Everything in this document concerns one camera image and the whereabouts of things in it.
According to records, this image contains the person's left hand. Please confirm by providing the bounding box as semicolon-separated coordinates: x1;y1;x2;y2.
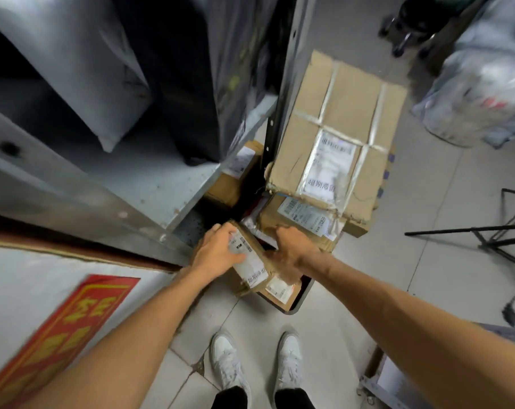
191;222;248;281

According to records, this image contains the person's right hand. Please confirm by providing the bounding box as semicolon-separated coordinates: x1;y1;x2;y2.
264;225;326;284

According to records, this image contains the small long brown box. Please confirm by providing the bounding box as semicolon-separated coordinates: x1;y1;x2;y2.
227;221;280;297

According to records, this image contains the squat cardboard box white label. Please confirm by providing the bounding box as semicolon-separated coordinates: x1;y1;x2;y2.
257;193;345;252

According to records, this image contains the cardboard box with black handwriting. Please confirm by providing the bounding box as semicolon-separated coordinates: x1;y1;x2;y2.
259;274;303;314

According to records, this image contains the white mailer bag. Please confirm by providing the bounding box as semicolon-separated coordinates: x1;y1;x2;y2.
240;195;280;248

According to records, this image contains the cardboard box green printed tape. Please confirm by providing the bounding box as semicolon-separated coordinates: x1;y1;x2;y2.
344;219;372;238

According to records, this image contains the blue checkered cardboard box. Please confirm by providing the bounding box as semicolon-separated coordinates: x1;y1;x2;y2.
374;144;397;209

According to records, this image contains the paper-wrapped taped parcel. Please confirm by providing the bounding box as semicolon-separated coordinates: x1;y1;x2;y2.
265;49;408;224

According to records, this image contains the person's left forearm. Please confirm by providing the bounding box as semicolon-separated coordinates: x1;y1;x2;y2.
20;264;215;409

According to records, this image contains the person's right forearm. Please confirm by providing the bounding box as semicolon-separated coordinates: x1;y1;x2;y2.
302;255;515;409

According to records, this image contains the labelled cardboard box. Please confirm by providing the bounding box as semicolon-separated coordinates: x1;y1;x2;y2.
202;140;265;209

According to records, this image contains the grey metal shelf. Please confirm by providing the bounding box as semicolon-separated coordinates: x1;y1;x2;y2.
0;0;318;269

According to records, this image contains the person's left leg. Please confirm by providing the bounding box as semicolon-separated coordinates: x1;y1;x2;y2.
210;385;249;409

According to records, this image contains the person's leg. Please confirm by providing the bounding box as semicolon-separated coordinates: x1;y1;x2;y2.
274;387;316;409
210;385;249;409

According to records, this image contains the person's right leg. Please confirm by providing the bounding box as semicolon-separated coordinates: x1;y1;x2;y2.
274;387;316;409

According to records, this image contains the black plastic bag parcel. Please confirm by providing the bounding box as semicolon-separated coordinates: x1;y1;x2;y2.
112;0;280;166

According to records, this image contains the white right shoe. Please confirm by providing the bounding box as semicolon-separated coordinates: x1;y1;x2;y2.
274;331;304;399

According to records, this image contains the white shoe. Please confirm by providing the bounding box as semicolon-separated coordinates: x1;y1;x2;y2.
274;331;304;399
209;331;253;409

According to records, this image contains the white left shoe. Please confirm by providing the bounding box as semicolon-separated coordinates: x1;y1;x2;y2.
209;331;253;409

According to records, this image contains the low grey metal rack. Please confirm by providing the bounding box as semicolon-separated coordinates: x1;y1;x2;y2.
357;323;515;409

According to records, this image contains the black light stand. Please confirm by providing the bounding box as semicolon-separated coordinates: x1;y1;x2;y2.
404;188;515;273

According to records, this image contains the heap of white plastic bags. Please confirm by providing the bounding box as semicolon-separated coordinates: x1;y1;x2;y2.
412;0;515;149

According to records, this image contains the black rolling stool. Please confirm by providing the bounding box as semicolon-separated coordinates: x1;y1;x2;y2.
378;0;454;58

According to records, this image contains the red yellow wall sign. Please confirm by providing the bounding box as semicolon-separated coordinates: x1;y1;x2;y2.
0;274;141;409

